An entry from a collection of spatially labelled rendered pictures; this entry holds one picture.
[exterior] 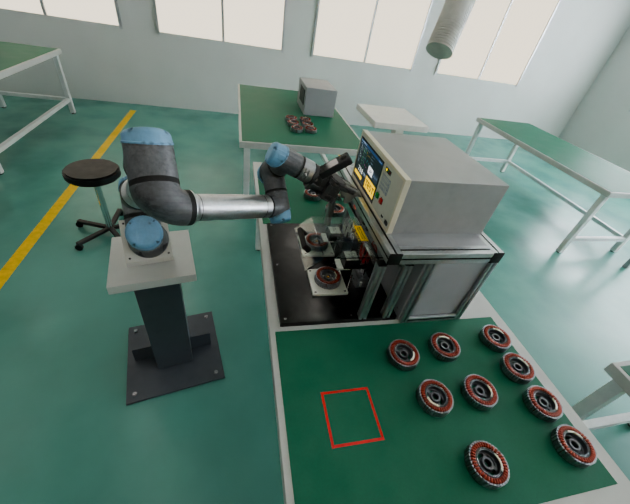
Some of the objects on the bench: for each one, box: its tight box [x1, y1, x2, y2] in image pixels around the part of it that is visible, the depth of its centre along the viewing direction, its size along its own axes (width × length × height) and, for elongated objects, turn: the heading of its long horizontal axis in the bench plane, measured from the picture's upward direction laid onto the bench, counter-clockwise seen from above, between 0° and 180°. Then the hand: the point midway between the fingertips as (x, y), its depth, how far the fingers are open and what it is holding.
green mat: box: [275, 317, 618, 504], centre depth 102 cm, size 94×61×1 cm, turn 91°
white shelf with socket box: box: [356, 103, 429, 134], centre depth 211 cm, size 35×37×46 cm
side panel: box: [397, 263, 498, 323], centre depth 120 cm, size 28×3×32 cm, turn 91°
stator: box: [387, 339, 420, 371], centre depth 112 cm, size 11×11×4 cm
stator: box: [464, 440, 510, 490], centre depth 88 cm, size 11×11×4 cm
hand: (359, 192), depth 112 cm, fingers closed
